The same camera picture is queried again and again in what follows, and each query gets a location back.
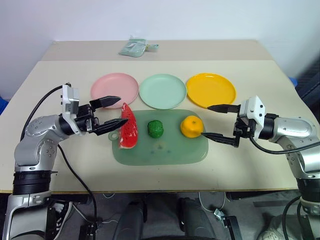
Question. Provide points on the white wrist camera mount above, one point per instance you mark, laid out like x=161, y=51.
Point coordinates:
x=253, y=111
x=69, y=101

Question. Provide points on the blue box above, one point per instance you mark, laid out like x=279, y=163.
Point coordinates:
x=3, y=102

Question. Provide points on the green translucent cutting board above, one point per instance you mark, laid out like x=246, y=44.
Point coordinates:
x=162, y=152

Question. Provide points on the black chair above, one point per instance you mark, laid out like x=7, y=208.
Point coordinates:
x=310, y=80

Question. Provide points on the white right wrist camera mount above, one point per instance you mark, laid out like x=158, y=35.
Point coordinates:
x=253, y=111

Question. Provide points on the black table caster bracket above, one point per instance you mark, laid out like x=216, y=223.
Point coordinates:
x=227, y=222
x=88, y=230

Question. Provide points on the red watermelon slice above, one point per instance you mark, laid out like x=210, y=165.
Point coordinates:
x=129, y=128

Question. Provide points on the dark rounded right leg shape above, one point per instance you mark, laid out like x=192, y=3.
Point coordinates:
x=197, y=220

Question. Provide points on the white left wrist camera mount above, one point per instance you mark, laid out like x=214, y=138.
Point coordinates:
x=69, y=101

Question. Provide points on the light green plate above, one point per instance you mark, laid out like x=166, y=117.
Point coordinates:
x=163, y=91

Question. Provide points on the pink plate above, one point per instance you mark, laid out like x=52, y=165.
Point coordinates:
x=112, y=87

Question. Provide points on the black and white sneaker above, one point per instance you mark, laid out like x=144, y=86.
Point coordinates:
x=60, y=217

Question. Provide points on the green plastic packet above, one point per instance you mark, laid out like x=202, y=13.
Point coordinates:
x=133, y=48

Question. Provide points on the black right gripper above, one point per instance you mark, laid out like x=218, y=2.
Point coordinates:
x=242, y=126

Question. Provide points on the green round toy vegetable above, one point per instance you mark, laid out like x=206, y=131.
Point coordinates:
x=155, y=128

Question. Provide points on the yellow plate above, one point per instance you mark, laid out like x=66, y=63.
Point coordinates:
x=211, y=89

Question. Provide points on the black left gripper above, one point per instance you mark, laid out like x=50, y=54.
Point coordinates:
x=84, y=119

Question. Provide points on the orange round fruit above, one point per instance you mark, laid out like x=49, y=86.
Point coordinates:
x=192, y=126

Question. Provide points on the dark rounded leg shape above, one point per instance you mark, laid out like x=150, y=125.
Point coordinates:
x=130, y=220
x=197, y=220

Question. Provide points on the grey white sneaker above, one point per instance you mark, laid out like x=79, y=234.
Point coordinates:
x=272, y=230

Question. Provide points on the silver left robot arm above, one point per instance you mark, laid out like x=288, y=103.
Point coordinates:
x=37, y=140

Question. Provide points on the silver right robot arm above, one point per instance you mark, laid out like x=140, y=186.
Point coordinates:
x=297, y=140

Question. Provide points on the dark rounded left leg shape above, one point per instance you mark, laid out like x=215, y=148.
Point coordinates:
x=130, y=220

